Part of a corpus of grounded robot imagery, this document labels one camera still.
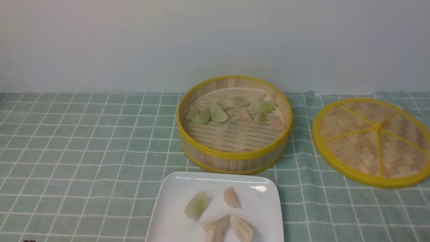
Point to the green checkered tablecloth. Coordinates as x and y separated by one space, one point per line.
87 167

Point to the pink dumpling steamer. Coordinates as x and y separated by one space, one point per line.
277 124
245 115

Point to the beige dumpling upper left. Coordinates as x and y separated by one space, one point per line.
221 224

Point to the beige dumpling right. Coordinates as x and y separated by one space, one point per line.
242 229

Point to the large green dumpling in steamer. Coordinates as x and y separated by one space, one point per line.
217 113

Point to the woven bamboo steamer lid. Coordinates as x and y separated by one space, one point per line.
372 142

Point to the yellow rimmed bamboo steamer basket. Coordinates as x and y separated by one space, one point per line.
233 146

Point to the green dumpling steamer right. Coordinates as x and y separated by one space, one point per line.
264 107

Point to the beige dumpling lower left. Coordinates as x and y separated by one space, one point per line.
214 235

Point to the pink dumpling steamer right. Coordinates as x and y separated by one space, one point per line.
277 124

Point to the pink dumpling steamer centre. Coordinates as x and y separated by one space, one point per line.
245 115

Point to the white square plate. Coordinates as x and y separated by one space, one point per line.
258 196

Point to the small green dumpling steamer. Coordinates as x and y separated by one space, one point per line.
259 119

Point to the pink dumpling on plate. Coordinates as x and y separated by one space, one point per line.
231 198

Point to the green dumpling steamer top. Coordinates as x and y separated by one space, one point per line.
240 101

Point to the beige dumpling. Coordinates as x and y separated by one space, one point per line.
214 235
221 224
242 229

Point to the green dumpling on plate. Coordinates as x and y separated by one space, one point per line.
197 206

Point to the pale green dumpling far left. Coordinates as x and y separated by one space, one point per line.
192 113

